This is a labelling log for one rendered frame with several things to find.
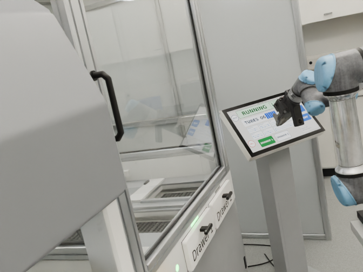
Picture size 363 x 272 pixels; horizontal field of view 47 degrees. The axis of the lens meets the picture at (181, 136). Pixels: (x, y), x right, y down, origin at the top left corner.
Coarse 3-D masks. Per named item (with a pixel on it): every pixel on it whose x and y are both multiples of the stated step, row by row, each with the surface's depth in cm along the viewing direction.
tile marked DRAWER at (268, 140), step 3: (270, 135) 221; (264, 138) 219; (267, 138) 220; (270, 138) 220; (258, 141) 217; (261, 141) 218; (264, 141) 218; (267, 141) 219; (270, 141) 219; (273, 141) 220; (261, 144) 217; (264, 144) 217; (267, 144) 218; (270, 144) 218
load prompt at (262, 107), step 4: (272, 100) 236; (260, 104) 233; (264, 104) 233; (268, 104) 234; (272, 104) 235; (244, 108) 228; (248, 108) 229; (252, 108) 229; (256, 108) 230; (260, 108) 231; (264, 108) 231; (268, 108) 232; (272, 108) 233; (236, 112) 225; (240, 112) 226; (244, 112) 226; (248, 112) 227; (252, 112) 228; (256, 112) 228; (260, 112) 229; (240, 116) 224; (244, 116) 225
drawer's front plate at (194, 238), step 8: (208, 208) 166; (200, 216) 159; (208, 216) 163; (200, 224) 154; (208, 224) 162; (192, 232) 147; (200, 232) 154; (184, 240) 142; (192, 240) 146; (200, 240) 153; (208, 240) 160; (184, 248) 141; (192, 248) 145; (200, 248) 152; (192, 256) 144; (200, 256) 151; (192, 264) 143
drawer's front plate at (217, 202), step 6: (228, 180) 194; (222, 186) 187; (228, 186) 192; (222, 192) 182; (228, 192) 191; (216, 198) 175; (222, 198) 182; (210, 204) 170; (216, 204) 173; (222, 204) 181; (228, 204) 189; (216, 210) 172; (216, 216) 172; (222, 216) 179; (216, 222) 171; (216, 228) 171
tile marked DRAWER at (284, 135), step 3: (279, 132) 224; (282, 132) 225; (285, 132) 225; (288, 132) 226; (276, 135) 222; (279, 135) 223; (282, 135) 223; (285, 135) 224; (288, 135) 224; (276, 138) 221; (279, 138) 222; (282, 138) 222; (285, 138) 223
